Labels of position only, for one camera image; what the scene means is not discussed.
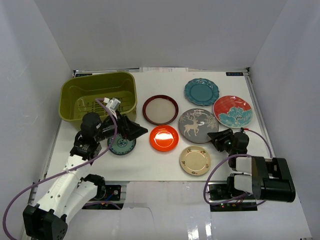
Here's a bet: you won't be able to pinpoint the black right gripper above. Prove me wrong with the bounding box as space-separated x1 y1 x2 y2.
208 128 235 155

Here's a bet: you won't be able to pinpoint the grey deer plate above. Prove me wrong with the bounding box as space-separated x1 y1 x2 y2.
178 108 219 144

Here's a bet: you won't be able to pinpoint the dark red rimmed cream plate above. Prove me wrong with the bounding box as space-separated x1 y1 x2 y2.
142 94 179 126

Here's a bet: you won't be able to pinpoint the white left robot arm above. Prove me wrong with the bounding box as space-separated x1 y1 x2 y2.
22 111 148 240

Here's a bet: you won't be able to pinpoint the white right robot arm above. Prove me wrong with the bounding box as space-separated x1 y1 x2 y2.
203 127 296 206

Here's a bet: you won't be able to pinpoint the olive green plastic bin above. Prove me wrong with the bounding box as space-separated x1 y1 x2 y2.
59 72 138 130

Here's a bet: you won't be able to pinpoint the green blue patterned small plate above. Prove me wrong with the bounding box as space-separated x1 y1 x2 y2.
107 134 137 156

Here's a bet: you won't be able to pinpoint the red and teal floral plate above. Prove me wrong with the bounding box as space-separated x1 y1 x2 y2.
213 95 253 129

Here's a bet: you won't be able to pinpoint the orange glossy plate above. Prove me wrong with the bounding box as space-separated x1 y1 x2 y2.
149 125 180 152

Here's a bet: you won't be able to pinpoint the cream floral plate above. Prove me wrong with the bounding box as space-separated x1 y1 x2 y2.
179 145 212 177

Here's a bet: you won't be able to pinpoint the teal scalloped plate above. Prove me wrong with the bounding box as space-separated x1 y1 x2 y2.
184 78 220 106

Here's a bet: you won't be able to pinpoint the white paper sheets at back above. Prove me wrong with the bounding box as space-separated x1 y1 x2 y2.
139 67 189 73

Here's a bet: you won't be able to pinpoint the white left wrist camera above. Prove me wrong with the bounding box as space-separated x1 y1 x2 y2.
103 97 121 115

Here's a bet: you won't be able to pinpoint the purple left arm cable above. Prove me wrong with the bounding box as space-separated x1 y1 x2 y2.
2 98 122 240

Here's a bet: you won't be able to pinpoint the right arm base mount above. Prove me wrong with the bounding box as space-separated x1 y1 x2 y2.
206 182 258 213

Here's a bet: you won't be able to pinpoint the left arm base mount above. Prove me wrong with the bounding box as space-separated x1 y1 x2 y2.
89 184 122 203

